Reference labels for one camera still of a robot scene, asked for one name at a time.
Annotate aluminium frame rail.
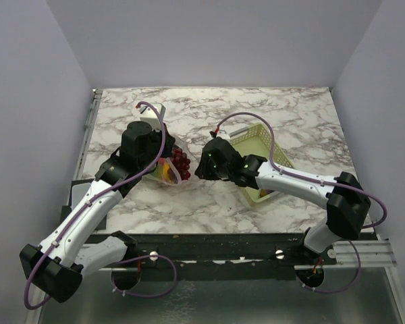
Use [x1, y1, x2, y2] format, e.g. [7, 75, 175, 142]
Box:
[294, 233, 396, 270]

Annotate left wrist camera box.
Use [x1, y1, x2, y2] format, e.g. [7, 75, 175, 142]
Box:
[136, 103, 166, 132]

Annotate green perforated plastic basket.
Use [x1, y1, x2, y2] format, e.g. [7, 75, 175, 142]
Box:
[229, 124, 295, 207]

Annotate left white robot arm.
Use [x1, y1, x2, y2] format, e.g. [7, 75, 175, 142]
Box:
[20, 121, 176, 310]

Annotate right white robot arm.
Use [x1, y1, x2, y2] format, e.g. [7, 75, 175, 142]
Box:
[195, 137, 371, 264]

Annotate yellow toy bell pepper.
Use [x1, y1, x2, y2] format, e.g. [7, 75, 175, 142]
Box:
[161, 162, 180, 184]

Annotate dark purple toy eggplant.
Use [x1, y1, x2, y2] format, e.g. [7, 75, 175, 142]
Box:
[259, 190, 274, 198]

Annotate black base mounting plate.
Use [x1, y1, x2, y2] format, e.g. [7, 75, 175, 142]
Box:
[121, 233, 336, 281]

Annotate clear zip top bag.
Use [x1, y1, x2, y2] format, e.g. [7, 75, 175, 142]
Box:
[146, 134, 198, 187]

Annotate purple toy grapes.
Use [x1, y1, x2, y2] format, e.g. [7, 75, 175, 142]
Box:
[172, 148, 190, 180]

